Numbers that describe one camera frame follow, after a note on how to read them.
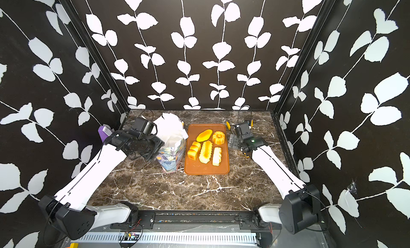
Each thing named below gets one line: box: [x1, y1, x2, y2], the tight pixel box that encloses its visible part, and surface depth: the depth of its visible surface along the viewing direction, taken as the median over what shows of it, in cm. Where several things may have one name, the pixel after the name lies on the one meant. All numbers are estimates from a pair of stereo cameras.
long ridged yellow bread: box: [198, 140, 213, 164], surface depth 95 cm
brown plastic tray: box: [184, 123, 230, 176], surface depth 95 cm
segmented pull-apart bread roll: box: [187, 141, 202, 161], surface depth 94 cm
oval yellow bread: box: [196, 128, 214, 143], surface depth 104 cm
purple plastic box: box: [97, 125, 113, 144], surface depth 88 cm
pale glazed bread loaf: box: [212, 146, 223, 167], surface depth 93 cm
